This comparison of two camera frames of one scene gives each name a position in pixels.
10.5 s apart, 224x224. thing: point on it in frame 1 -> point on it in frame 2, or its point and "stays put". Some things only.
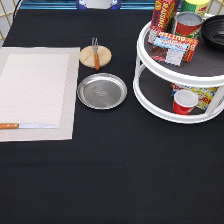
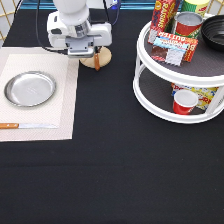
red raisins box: [163, 14] stays put
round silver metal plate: [102, 91] -> [30, 88]
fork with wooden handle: [95, 45] stays put
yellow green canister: [198, 6] stays put
